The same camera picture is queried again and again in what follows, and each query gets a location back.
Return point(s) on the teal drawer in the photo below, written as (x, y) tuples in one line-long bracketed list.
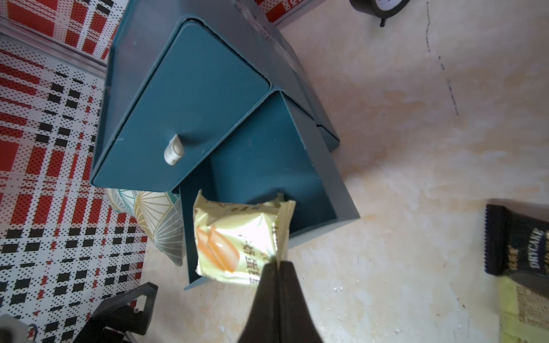
[(198, 93), (277, 149)]

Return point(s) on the green cookie packet pair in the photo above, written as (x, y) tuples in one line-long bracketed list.
[(235, 241)]

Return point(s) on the black cookie packet top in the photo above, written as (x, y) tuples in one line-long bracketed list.
[(516, 246)]

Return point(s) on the black alarm clock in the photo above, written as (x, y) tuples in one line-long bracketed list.
[(382, 9)]

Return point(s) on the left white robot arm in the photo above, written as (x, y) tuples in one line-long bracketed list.
[(116, 319)]

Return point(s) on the patterned green yellow pillow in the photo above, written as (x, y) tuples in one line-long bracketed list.
[(159, 214)]

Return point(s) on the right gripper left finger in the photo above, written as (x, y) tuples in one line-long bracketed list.
[(263, 324)]

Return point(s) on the teal top drawer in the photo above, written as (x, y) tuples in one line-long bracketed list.
[(198, 93)]

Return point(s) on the teal drawer cabinet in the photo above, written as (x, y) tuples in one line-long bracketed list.
[(146, 32)]

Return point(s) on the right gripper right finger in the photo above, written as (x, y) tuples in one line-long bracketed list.
[(296, 324)]

